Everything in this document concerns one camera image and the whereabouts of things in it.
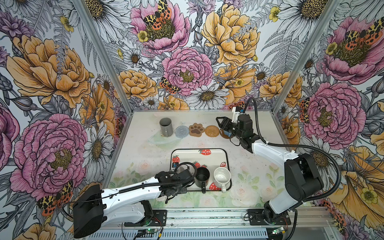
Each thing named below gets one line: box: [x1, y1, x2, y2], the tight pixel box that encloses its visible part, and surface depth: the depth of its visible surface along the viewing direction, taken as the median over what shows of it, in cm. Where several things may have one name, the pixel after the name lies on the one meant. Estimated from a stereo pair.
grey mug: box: [159, 117, 173, 138], surface depth 102 cm
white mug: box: [213, 166, 232, 193], surface depth 83 cm
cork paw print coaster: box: [188, 123, 205, 137], surface depth 112 cm
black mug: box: [195, 167, 210, 194], surface depth 82 cm
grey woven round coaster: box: [175, 125, 189, 139], surface depth 111 cm
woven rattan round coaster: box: [204, 125, 220, 138], surface depth 111 cm
